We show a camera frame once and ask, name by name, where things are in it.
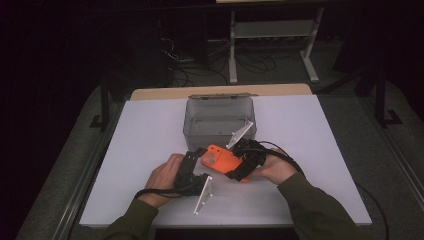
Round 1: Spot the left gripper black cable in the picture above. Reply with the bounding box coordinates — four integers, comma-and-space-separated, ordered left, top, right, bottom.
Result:
134, 185, 193, 201

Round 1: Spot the tangle of floor cables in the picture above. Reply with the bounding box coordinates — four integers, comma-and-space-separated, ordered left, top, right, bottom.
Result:
159, 36, 278, 88

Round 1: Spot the white metal desk frame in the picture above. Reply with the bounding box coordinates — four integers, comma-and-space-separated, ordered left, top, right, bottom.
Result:
228, 7, 325, 84

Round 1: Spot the person's right hand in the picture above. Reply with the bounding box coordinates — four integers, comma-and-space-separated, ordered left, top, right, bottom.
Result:
254, 148, 298, 186

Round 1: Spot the person's left hand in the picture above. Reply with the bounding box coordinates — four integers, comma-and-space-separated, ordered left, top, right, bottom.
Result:
138, 153, 185, 209

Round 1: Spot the orange phone case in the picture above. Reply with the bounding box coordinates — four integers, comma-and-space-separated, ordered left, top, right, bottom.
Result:
199, 144, 251, 184

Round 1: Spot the thin black cable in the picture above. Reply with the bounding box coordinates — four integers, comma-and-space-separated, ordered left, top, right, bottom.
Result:
354, 182, 390, 240

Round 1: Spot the transparent grey plastic box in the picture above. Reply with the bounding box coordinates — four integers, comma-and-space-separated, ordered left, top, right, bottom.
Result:
182, 92, 259, 153

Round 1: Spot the black metal stand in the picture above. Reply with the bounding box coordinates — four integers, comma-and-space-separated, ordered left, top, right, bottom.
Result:
89, 76, 112, 133
374, 66, 404, 129

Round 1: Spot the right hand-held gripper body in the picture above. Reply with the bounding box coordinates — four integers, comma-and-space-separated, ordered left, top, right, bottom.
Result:
225, 120, 268, 175

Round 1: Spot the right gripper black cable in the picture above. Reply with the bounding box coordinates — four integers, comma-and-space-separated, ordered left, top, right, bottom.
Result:
246, 140, 306, 177

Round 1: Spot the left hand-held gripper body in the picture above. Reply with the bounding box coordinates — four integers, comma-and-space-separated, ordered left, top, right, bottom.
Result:
173, 159, 214, 216

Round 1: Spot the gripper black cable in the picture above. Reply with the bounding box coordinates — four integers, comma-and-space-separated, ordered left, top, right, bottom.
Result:
134, 185, 193, 201
246, 140, 306, 177

